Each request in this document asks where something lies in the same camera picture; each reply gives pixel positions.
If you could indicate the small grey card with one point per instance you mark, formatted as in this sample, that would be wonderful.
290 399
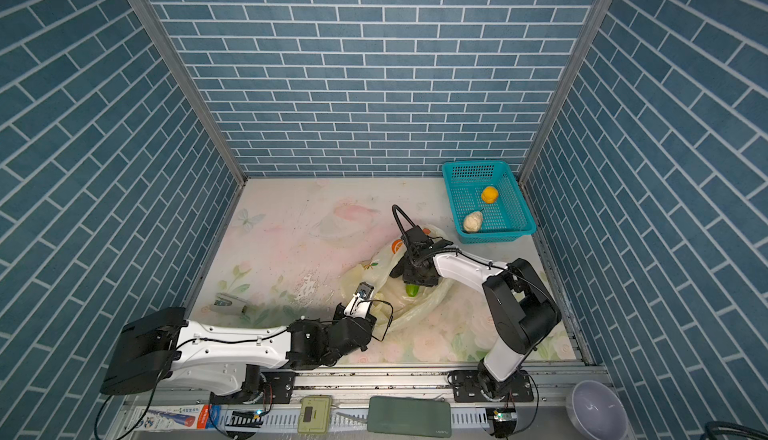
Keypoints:
228 304

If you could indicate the aluminium corner post right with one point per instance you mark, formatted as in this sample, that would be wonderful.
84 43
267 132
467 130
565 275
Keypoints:
593 21

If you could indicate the blue white flat package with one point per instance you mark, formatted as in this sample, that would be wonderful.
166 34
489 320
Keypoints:
169 418

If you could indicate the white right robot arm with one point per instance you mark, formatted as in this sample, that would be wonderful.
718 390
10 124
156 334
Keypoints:
522 309

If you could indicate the grey round bowl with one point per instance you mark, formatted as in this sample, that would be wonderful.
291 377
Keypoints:
597 412

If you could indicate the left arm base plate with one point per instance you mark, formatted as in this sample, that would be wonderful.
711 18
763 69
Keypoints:
265 388

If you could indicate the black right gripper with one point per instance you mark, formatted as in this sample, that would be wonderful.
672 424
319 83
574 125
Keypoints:
407 277

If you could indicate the small green meter box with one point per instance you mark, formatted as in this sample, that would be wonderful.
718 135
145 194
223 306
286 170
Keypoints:
315 415

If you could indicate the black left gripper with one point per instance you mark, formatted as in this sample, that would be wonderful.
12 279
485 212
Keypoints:
371 322

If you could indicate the green fruit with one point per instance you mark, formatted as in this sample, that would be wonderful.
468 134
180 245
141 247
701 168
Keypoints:
412 290

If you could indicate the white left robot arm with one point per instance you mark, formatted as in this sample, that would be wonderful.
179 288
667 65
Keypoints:
166 348

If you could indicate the aluminium corner post left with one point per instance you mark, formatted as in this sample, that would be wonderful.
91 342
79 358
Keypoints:
162 42

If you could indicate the teal plastic basket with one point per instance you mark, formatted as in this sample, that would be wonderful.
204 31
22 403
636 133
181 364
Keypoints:
504 221

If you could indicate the aluminium corner post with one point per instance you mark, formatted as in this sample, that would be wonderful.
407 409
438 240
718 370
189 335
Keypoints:
593 21
162 42

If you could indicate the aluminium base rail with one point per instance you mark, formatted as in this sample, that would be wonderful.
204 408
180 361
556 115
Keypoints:
351 388

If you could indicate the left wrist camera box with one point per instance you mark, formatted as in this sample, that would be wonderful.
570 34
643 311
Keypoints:
359 305

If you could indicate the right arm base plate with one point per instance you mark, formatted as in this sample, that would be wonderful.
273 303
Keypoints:
474 386

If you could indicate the beige pear fruit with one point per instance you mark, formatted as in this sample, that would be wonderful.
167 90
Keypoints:
473 222

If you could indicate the yellow lemon fruit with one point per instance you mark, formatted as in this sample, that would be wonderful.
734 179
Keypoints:
490 195

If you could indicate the green rectangular pad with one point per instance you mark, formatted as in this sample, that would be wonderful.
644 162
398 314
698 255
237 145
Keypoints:
409 416

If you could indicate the yellow translucent plastic bag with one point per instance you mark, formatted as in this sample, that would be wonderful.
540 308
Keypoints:
392 300

